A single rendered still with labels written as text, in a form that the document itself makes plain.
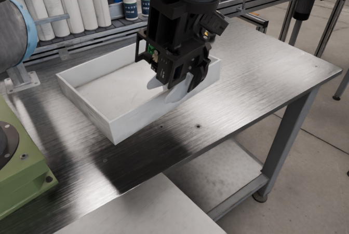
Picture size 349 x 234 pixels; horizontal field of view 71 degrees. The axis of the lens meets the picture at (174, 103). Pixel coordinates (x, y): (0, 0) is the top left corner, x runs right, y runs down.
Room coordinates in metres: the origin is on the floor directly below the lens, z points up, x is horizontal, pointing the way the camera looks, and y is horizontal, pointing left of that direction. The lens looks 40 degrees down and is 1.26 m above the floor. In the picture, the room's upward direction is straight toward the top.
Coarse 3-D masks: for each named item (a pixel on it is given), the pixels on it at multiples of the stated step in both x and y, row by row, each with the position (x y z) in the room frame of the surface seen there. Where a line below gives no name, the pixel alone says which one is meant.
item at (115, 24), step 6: (120, 18) 0.98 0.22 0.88; (138, 18) 0.98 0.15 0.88; (144, 18) 0.98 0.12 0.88; (114, 24) 0.92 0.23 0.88; (120, 24) 0.92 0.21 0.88; (126, 24) 0.92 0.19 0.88; (96, 30) 0.87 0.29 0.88; (102, 30) 0.87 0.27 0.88; (72, 36) 0.81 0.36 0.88; (78, 36) 0.81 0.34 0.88; (42, 42) 0.77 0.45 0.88; (48, 42) 0.77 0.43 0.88; (54, 42) 0.77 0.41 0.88
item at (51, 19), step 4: (52, 16) 0.79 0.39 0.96; (56, 16) 0.79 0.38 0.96; (60, 16) 0.79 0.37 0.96; (64, 16) 0.80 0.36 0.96; (68, 16) 0.80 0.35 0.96; (36, 20) 0.75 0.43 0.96; (40, 20) 0.76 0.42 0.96; (44, 20) 0.76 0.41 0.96; (48, 20) 0.77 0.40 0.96; (52, 20) 0.78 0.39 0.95; (56, 20) 0.78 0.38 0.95; (36, 24) 0.75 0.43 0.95
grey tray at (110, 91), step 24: (120, 48) 0.51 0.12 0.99; (144, 48) 0.55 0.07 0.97; (72, 72) 0.43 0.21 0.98; (96, 72) 0.46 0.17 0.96; (120, 72) 0.48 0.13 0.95; (144, 72) 0.48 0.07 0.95; (216, 72) 0.44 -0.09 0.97; (72, 96) 0.36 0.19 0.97; (96, 96) 0.39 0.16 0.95; (120, 96) 0.39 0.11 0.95; (144, 96) 0.39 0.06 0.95; (192, 96) 0.39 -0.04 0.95; (96, 120) 0.30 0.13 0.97; (120, 120) 0.27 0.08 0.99; (144, 120) 0.30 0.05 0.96
